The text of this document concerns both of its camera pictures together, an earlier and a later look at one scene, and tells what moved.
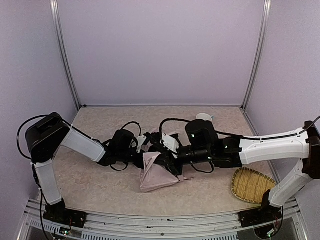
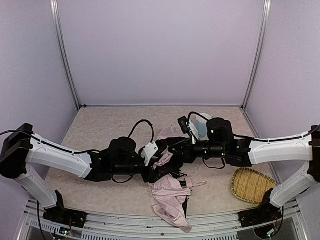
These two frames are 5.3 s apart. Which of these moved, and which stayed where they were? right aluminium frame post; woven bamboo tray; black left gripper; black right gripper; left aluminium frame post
Moved: black right gripper; black left gripper
Stayed: right aluminium frame post; woven bamboo tray; left aluminium frame post
